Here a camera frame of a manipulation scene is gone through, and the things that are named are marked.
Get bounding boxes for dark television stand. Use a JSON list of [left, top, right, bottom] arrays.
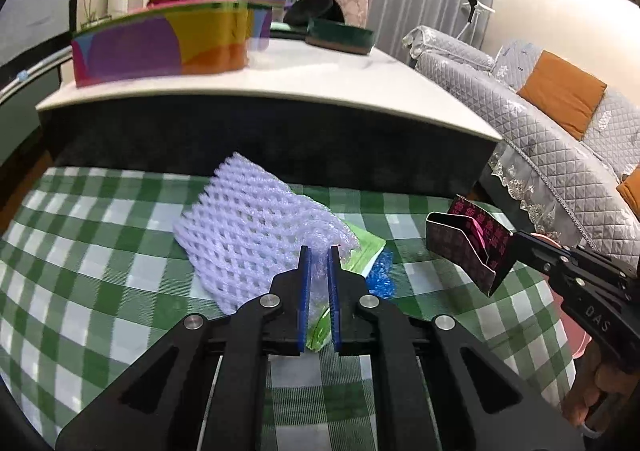
[[0, 43, 74, 168]]

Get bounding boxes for white foam net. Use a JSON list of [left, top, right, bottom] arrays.
[[172, 151, 361, 317]]

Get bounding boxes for dark green box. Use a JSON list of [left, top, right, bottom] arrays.
[[306, 17, 375, 54]]

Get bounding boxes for orange cushion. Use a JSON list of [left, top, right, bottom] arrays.
[[616, 166, 640, 220], [517, 51, 608, 141]]

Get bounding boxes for white and green packet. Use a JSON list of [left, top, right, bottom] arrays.
[[305, 223, 388, 352]]

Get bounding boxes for dark red patterned box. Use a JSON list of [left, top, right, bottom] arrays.
[[425, 195, 516, 298]]

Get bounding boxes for large colourful box pink lid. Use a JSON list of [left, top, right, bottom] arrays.
[[71, 0, 251, 88]]

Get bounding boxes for black round lid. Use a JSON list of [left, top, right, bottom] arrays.
[[283, 0, 347, 28]]

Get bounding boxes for blue bubble plastic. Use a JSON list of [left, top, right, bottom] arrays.
[[365, 251, 399, 300]]

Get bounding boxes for white standing fixture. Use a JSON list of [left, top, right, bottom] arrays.
[[457, 0, 496, 40]]

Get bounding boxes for white coffee table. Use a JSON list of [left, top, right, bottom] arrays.
[[35, 28, 504, 200]]

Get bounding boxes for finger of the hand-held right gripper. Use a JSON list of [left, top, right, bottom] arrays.
[[510, 230, 576, 278]]

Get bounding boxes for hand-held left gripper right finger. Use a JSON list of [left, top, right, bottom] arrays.
[[326, 245, 586, 451]]

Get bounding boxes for green checkered cloth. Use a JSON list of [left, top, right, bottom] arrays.
[[0, 166, 581, 451]]

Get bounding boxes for purple and teal colourful box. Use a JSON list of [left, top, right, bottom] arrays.
[[246, 3, 275, 52]]

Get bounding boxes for grey patterned pillow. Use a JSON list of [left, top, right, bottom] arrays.
[[492, 42, 544, 92]]

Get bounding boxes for sofa with grey quilted cover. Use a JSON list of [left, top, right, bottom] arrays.
[[402, 25, 640, 277]]

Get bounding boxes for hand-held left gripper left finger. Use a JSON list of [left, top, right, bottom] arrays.
[[55, 246, 313, 451]]

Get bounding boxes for person's right hand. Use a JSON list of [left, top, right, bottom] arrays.
[[561, 343, 623, 432]]

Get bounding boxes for teal tray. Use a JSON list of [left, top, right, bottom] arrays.
[[270, 22, 309, 40]]

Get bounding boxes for television with grey cover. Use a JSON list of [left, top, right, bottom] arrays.
[[0, 0, 85, 68]]

